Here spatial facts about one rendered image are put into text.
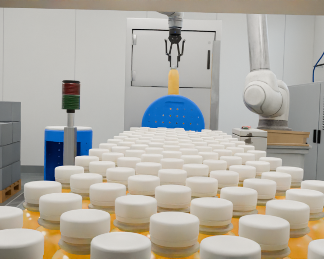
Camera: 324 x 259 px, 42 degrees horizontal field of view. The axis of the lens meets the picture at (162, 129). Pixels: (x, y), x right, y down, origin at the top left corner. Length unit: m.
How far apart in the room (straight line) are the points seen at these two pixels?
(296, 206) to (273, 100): 1.73
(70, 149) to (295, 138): 1.20
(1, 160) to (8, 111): 0.68
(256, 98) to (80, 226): 1.80
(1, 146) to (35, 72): 2.28
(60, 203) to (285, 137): 1.90
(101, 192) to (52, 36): 6.86
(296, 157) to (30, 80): 5.59
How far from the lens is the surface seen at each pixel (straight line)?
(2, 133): 5.27
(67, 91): 1.48
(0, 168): 5.34
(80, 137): 2.52
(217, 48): 3.37
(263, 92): 2.08
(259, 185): 0.51
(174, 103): 1.91
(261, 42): 2.22
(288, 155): 2.27
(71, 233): 0.34
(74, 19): 7.26
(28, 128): 7.28
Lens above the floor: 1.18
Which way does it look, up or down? 3 degrees down
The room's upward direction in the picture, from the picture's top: 2 degrees clockwise
